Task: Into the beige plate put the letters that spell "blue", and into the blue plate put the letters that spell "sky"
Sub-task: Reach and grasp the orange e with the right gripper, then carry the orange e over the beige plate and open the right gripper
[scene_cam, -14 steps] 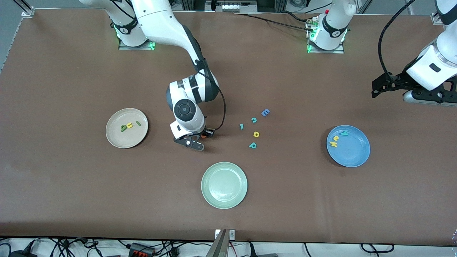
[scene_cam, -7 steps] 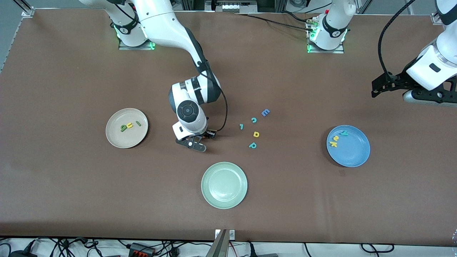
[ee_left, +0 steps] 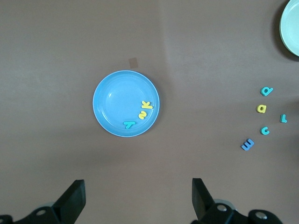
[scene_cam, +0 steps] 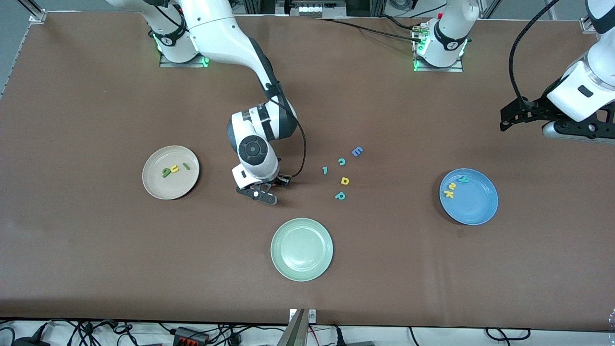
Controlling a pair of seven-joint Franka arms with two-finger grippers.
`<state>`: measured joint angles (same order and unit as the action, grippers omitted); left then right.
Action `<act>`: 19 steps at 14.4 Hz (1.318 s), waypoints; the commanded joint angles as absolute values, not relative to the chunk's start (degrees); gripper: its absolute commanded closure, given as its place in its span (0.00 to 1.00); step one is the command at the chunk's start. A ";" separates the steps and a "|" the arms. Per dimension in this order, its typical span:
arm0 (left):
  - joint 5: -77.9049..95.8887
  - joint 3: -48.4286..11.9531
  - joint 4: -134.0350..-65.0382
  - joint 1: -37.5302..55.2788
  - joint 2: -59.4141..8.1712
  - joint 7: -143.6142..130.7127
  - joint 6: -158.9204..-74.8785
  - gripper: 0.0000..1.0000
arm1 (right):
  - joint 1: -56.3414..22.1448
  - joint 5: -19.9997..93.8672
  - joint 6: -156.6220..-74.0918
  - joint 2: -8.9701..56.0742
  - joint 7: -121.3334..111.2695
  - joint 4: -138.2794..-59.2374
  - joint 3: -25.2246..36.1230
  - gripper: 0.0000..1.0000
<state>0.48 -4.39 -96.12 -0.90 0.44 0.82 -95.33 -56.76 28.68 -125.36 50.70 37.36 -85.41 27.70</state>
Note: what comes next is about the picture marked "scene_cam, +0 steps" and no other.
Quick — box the pale green plate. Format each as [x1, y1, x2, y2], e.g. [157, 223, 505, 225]
[270, 218, 334, 282]

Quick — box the beige brown plate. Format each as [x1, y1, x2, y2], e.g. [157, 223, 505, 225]
[142, 145, 200, 200]

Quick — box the blue plate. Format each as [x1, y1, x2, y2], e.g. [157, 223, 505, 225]
[439, 168, 499, 226]

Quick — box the black orange power strip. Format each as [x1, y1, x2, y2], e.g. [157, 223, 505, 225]
[173, 327, 210, 346]

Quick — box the grey control equipment box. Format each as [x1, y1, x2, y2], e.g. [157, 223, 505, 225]
[276, 0, 347, 19]

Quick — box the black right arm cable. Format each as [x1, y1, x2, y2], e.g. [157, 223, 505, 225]
[267, 82, 307, 179]

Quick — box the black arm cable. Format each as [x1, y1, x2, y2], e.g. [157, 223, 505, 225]
[267, 82, 307, 179]
[509, 0, 562, 102]

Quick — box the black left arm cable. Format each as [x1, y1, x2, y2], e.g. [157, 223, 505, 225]
[509, 0, 562, 102]

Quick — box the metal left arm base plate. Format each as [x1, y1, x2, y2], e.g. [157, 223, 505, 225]
[413, 24, 465, 73]

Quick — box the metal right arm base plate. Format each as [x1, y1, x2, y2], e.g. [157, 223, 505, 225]
[159, 22, 213, 68]

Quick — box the aluminium camera post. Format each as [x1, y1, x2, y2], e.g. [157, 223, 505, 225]
[278, 309, 308, 346]

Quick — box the black table cable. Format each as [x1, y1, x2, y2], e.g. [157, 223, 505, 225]
[315, 17, 426, 44]

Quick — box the black looped floor cable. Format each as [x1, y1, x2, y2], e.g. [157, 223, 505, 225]
[484, 327, 531, 341]

